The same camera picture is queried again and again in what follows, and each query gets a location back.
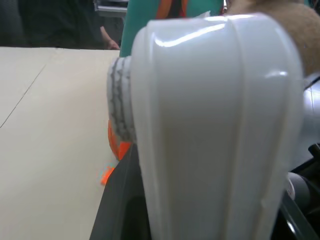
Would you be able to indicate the person in dark clothes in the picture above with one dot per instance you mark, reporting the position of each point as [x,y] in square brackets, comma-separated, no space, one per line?
[55,22]

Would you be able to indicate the tan fuzzy plush toy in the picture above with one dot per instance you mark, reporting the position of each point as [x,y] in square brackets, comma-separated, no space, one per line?
[295,32]

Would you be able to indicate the bystander bare hand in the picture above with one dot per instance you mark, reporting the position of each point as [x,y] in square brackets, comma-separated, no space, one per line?
[110,41]

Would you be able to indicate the silver metal frame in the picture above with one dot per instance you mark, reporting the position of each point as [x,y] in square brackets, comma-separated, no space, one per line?
[110,8]

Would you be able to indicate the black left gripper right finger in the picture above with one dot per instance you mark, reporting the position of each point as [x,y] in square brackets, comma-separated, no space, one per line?
[293,222]

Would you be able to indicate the white glossy plastic container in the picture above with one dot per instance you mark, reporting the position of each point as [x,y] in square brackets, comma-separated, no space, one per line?
[212,120]

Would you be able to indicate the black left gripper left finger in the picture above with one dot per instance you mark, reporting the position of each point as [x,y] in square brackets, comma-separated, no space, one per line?
[112,205]

